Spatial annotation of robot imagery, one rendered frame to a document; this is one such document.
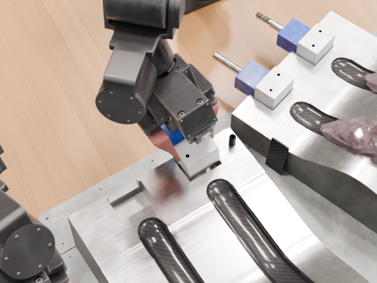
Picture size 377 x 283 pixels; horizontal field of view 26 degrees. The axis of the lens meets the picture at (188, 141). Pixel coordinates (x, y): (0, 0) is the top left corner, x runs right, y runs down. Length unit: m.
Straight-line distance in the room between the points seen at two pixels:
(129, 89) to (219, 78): 0.45
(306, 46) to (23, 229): 0.63
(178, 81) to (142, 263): 0.25
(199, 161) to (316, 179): 0.20
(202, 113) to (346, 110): 0.36
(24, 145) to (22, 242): 0.51
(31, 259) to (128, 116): 0.21
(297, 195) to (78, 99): 0.37
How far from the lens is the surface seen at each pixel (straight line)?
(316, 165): 1.16
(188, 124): 0.92
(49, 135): 1.27
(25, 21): 1.42
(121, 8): 0.90
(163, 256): 1.07
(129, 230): 1.08
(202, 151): 1.07
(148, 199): 1.12
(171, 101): 0.93
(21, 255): 0.78
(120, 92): 0.89
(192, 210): 1.09
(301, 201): 1.21
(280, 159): 1.20
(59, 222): 1.19
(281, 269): 1.07
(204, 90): 1.00
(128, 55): 0.90
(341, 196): 1.18
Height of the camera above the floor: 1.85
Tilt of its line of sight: 58 degrees down
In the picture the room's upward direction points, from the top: straight up
